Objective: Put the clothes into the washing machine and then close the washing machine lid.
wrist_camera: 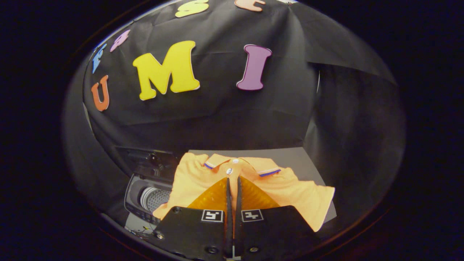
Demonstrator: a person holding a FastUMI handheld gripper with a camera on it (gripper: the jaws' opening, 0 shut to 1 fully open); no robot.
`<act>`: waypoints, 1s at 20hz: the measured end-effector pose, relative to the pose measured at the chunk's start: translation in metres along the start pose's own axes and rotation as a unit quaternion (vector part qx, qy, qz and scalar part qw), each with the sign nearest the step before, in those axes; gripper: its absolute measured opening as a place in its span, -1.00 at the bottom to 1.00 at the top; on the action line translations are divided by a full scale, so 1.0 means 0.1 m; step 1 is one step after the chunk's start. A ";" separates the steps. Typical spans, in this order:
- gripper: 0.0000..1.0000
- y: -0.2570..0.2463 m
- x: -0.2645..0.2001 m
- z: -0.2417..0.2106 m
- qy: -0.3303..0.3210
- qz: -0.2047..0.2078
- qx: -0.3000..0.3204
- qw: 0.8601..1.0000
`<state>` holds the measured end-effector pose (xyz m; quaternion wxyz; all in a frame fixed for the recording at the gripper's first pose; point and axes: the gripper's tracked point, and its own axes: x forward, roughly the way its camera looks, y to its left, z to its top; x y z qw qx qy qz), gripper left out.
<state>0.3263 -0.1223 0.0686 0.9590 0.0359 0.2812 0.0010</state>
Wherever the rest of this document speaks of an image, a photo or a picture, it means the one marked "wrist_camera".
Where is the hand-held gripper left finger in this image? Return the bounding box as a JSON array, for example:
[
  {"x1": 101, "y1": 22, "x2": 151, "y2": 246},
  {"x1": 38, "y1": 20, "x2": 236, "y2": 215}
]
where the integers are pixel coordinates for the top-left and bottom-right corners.
[{"x1": 152, "y1": 177, "x2": 233, "y2": 260}]

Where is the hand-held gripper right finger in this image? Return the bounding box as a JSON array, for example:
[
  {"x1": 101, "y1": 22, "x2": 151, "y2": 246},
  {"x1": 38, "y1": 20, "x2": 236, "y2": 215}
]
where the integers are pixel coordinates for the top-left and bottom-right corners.
[{"x1": 234, "y1": 176, "x2": 320, "y2": 260}]

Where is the orange polo shirt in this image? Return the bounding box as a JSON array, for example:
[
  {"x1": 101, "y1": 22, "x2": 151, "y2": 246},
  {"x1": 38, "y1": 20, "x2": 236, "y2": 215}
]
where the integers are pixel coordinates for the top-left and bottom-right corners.
[{"x1": 152, "y1": 152, "x2": 336, "y2": 232}]

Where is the dark grey washing machine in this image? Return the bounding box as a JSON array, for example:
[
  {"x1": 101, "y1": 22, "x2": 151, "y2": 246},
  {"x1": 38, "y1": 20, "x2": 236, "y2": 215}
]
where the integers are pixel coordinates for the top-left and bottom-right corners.
[{"x1": 123, "y1": 174, "x2": 175, "y2": 236}]

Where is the grey cabinet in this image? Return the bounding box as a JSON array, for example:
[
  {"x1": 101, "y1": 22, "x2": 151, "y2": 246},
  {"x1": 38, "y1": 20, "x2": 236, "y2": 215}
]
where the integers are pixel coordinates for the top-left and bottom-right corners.
[{"x1": 188, "y1": 148, "x2": 337, "y2": 224}]

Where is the black backdrop cloth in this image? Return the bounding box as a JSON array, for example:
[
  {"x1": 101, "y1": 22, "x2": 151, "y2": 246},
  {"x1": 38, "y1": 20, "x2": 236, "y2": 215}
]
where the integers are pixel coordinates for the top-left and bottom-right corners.
[{"x1": 62, "y1": 0, "x2": 406, "y2": 232}]

